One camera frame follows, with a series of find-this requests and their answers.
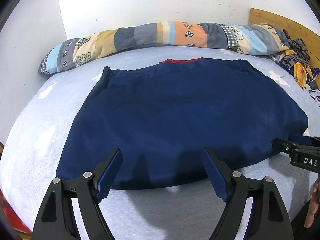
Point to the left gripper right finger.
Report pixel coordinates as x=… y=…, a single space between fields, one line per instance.
x=268 y=218

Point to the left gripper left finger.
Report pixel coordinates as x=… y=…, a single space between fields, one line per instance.
x=56 y=218

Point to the navy jacket with red collar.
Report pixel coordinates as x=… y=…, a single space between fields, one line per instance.
x=162 y=117

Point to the person's right hand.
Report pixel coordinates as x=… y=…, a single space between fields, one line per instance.
x=313 y=206

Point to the red bag beside bed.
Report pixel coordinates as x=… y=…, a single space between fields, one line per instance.
x=12 y=217

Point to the light blue cloud bedsheet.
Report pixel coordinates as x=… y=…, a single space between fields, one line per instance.
x=34 y=145

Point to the colourful patterned cloth pile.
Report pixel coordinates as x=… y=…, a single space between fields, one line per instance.
x=296 y=61

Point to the wooden headboard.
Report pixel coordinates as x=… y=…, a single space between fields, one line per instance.
x=294 y=29

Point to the patchwork rolled quilt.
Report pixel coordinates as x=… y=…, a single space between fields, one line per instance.
x=257 y=39

